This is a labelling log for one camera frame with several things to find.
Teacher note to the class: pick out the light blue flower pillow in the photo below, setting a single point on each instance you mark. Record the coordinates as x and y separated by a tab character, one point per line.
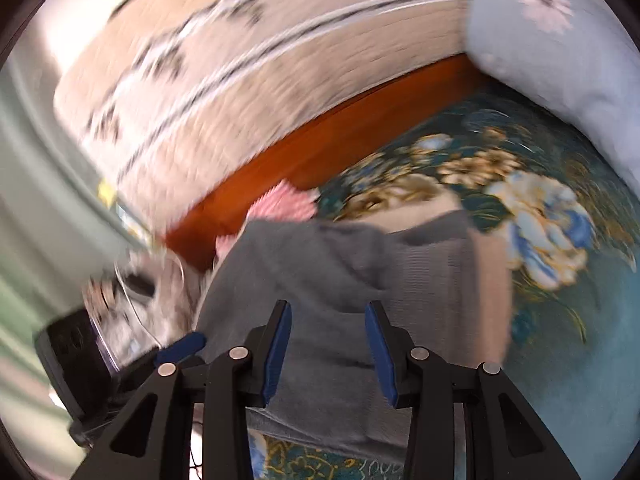
550	70

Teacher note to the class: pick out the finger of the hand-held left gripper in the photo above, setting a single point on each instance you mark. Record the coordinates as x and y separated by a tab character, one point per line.
182	347

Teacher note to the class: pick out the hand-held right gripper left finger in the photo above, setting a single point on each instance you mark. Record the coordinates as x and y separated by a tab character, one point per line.
275	355

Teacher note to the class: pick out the beige garment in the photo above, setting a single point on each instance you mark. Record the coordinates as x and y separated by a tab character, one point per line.
492	300

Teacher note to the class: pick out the teal floral bedsheet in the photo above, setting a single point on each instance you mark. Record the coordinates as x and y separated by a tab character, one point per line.
575	335

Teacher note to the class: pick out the grey sweater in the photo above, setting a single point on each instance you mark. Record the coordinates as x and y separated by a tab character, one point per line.
325	270

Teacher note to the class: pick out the beige patterned headboard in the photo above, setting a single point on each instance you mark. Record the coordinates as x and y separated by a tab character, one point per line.
250	85

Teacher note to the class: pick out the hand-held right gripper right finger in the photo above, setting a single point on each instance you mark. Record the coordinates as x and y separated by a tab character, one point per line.
382	355

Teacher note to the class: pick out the pink knitted garment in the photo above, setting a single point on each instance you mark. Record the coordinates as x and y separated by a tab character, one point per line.
290	205

